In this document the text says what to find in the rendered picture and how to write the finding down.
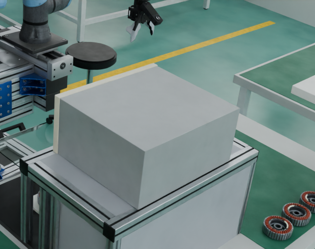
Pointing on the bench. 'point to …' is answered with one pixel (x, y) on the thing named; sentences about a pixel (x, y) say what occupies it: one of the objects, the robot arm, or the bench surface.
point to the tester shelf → (112, 224)
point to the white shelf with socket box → (310, 89)
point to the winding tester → (143, 132)
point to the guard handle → (10, 129)
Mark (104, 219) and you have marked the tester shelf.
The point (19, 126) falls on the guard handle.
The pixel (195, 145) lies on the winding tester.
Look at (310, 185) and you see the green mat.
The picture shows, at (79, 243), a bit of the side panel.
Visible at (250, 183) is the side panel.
